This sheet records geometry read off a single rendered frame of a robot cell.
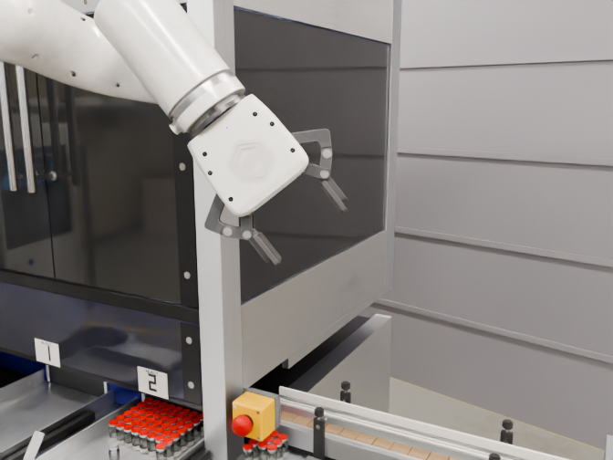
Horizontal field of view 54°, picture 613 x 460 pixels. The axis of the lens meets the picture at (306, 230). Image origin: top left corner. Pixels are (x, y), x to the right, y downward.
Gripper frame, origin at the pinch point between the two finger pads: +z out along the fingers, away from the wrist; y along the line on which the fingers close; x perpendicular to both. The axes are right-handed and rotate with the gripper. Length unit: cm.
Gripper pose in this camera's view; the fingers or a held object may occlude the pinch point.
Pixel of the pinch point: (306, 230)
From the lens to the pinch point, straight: 65.3
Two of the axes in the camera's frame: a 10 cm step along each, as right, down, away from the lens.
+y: 7.9, -6.1, -0.5
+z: 6.2, 7.9, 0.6
